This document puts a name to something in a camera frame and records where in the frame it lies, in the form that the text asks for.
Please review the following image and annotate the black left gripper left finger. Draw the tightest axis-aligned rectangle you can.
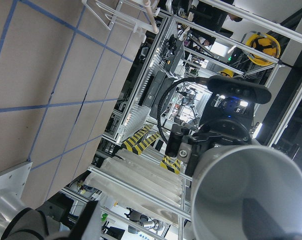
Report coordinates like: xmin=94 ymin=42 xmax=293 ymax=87
xmin=72 ymin=201 xmax=102 ymax=240

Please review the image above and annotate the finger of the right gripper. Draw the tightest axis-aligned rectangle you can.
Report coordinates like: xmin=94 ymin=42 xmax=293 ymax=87
xmin=165 ymin=123 xmax=191 ymax=157

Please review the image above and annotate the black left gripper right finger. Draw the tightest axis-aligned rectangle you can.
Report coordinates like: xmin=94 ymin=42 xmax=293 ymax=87
xmin=242 ymin=198 xmax=302 ymax=237

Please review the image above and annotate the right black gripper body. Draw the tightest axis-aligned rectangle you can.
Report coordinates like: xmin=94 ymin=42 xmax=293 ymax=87
xmin=185 ymin=117 xmax=252 ymax=177

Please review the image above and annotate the white plastic cup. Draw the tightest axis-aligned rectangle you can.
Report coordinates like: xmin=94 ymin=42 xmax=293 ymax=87
xmin=191 ymin=145 xmax=302 ymax=240

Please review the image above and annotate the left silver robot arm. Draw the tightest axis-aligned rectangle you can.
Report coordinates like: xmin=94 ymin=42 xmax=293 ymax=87
xmin=0 ymin=189 xmax=102 ymax=240

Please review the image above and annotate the yellow hard hat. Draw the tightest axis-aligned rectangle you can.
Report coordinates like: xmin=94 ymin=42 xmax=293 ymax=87
xmin=245 ymin=32 xmax=281 ymax=66

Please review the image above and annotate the wooden dowel stick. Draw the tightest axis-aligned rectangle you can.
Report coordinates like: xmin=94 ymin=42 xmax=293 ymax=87
xmin=143 ymin=0 xmax=159 ymax=34

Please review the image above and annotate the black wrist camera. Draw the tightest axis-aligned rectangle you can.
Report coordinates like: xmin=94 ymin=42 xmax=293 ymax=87
xmin=206 ymin=75 xmax=272 ymax=104

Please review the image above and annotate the black braided cable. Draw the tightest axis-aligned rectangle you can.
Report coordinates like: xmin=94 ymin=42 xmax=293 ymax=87
xmin=156 ymin=76 xmax=209 ymax=145

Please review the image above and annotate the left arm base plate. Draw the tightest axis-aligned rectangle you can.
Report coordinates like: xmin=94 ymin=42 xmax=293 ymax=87
xmin=0 ymin=161 xmax=33 ymax=198

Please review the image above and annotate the white wire cup rack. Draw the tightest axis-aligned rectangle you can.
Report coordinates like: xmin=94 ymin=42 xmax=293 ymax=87
xmin=81 ymin=0 xmax=161 ymax=42

